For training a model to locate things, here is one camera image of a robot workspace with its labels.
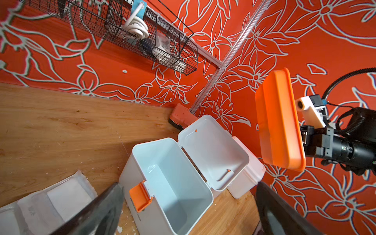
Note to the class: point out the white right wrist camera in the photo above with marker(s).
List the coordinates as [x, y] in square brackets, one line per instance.
[313, 109]

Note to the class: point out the grey orange medicine chest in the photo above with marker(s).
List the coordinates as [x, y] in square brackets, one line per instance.
[168, 184]

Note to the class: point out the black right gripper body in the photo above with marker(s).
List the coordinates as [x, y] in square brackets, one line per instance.
[350, 155]

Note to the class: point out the black wire wall basket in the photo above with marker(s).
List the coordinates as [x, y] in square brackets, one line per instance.
[100, 18]

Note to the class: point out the orange tray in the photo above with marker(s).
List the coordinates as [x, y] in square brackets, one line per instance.
[279, 131]

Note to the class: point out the pink medicine chest box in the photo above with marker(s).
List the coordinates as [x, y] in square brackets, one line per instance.
[249, 177]

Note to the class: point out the red plastic tool case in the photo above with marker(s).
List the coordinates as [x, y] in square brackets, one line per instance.
[181, 117]

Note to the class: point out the aluminium frame post right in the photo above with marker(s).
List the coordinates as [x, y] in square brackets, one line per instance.
[230, 55]

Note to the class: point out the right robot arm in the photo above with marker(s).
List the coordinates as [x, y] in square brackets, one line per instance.
[357, 123]

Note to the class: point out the blue item in basket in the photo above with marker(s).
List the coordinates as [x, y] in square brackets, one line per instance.
[138, 8]

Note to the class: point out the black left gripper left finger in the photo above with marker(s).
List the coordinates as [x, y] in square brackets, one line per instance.
[100, 217]

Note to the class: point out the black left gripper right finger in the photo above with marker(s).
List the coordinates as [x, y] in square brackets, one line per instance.
[277, 217]

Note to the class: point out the white button box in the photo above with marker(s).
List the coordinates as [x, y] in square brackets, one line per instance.
[179, 66]

